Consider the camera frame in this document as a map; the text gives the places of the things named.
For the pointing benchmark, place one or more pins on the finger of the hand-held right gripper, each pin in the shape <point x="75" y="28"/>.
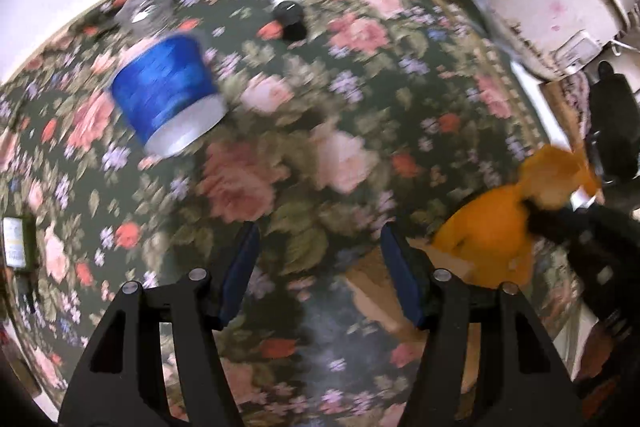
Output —
<point x="550" y="221"/>

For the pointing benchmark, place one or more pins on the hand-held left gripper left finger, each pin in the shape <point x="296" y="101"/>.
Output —
<point x="240" y="267"/>

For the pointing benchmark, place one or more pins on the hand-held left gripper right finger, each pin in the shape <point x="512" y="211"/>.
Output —
<point x="400" y="272"/>

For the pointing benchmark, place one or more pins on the person's right forearm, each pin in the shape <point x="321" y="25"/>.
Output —
<point x="607" y="362"/>

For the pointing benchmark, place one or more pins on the brown paper piece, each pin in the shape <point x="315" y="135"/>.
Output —
<point x="380" y="294"/>

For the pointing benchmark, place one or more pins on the black pot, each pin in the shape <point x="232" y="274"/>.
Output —
<point x="615" y="127"/>

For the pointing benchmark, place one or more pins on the wooden cutting board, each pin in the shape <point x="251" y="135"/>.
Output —
<point x="555" y="104"/>

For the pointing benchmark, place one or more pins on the grey cloth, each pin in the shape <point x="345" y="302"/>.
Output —
<point x="577" y="89"/>

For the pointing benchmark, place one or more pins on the blue and white cup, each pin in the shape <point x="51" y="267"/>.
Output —
<point x="160" y="87"/>

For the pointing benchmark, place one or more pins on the floral patterned mat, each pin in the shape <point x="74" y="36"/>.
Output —
<point x="310" y="72"/>

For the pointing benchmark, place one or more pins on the small black white bottle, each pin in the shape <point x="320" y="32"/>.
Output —
<point x="287" y="9"/>

